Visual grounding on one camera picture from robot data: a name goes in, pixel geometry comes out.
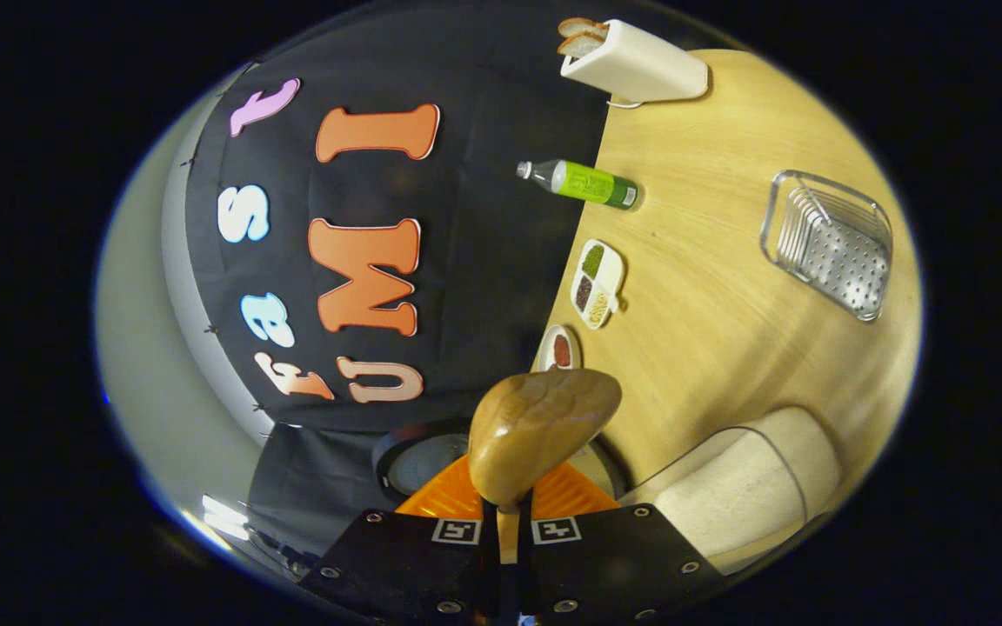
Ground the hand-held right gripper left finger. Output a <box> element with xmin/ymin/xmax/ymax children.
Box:
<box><xmin>299</xmin><ymin>452</ymin><xmax>502</xmax><ymax>626</ymax></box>

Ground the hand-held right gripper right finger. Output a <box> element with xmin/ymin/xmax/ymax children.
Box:
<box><xmin>514</xmin><ymin>461</ymin><xmax>728</xmax><ymax>625</ymax></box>

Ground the dark grey rice cooker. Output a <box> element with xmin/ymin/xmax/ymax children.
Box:
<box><xmin>372</xmin><ymin>417</ymin><xmax>632</xmax><ymax>507</ymax></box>

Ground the uncooked white rice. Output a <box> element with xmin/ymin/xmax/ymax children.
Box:
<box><xmin>630</xmin><ymin>426</ymin><xmax>815</xmax><ymax>557</ymax></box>

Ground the wooden spoon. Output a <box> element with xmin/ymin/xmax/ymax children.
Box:
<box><xmin>468</xmin><ymin>368</ymin><xmax>623</xmax><ymax>566</ymax></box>

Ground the metal wire chopstick holder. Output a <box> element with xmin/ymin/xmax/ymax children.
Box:
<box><xmin>760</xmin><ymin>170</ymin><xmax>893</xmax><ymax>323</ymax></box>

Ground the ceiling light panel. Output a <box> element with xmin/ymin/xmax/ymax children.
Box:
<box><xmin>201</xmin><ymin>494</ymin><xmax>251</xmax><ymax>542</ymax></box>

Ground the round plate with red meat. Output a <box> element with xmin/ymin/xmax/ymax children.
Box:
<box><xmin>538</xmin><ymin>325</ymin><xmax>583</xmax><ymax>373</ymax></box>

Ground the white divided dish with beans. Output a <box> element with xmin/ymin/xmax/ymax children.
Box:
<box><xmin>571</xmin><ymin>239</ymin><xmax>625</xmax><ymax>330</ymax></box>

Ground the green label plastic bottle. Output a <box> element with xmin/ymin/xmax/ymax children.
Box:
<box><xmin>517</xmin><ymin>159</ymin><xmax>639</xmax><ymax>211</ymax></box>

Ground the white toaster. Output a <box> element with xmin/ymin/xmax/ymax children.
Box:
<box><xmin>560</xmin><ymin>19</ymin><xmax>710</xmax><ymax>103</ymax></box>

